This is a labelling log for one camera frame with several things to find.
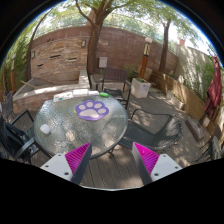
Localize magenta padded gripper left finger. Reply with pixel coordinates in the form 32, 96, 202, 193
41, 143, 92, 185

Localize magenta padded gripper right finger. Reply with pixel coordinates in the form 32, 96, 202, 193
132, 142, 182, 185

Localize black metal chair right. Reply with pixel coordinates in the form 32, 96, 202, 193
119, 109, 183, 151

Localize black metal chair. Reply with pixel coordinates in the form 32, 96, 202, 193
102, 68, 131, 108
119, 109, 183, 151
0, 110, 39, 163

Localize round glass patio table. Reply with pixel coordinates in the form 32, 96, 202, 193
34, 96, 128, 158

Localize purple paw print mousepad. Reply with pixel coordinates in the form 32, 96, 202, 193
75, 100, 109, 121

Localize black metal chair left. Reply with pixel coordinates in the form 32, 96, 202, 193
0, 110, 39, 163

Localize white papers on ledge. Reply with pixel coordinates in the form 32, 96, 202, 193
53, 92, 73, 102

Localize green object on ledge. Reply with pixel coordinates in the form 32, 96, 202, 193
99, 92, 109, 98

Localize white square planter box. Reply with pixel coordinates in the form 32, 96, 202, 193
131, 78, 151, 98

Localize black metal chair far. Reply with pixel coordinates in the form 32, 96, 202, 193
102, 68, 131, 108

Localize folded dark red umbrella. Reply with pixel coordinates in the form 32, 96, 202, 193
205, 56, 222, 118

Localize grey electrical box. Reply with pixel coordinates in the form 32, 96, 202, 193
99, 57, 108, 68

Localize thin tree trunk right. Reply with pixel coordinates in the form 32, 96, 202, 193
159, 18, 171, 73

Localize large tree trunk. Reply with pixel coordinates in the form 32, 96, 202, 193
75, 0, 113, 74

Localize wooden lamp post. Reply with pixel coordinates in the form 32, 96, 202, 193
139, 37, 152, 78

